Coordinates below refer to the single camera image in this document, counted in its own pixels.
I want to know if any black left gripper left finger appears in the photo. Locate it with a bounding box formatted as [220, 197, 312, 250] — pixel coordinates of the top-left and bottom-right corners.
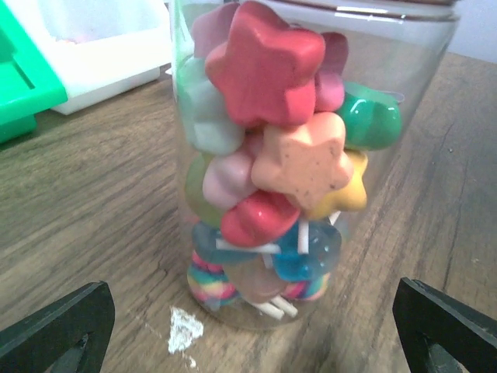
[1, 281, 115, 372]

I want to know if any clear plastic jar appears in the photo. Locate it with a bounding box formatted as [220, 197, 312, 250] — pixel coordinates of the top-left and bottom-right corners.
[167, 0, 462, 330]

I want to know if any white bin with swirl lollipops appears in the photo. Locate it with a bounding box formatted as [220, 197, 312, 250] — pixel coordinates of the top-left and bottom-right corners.
[6, 1, 172, 115]

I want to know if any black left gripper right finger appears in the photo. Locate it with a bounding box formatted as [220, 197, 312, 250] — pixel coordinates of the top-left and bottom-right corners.
[392, 277, 496, 372]

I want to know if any green bin with square lollipops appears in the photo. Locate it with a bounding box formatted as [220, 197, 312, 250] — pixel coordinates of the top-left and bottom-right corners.
[0, 2, 68, 143]

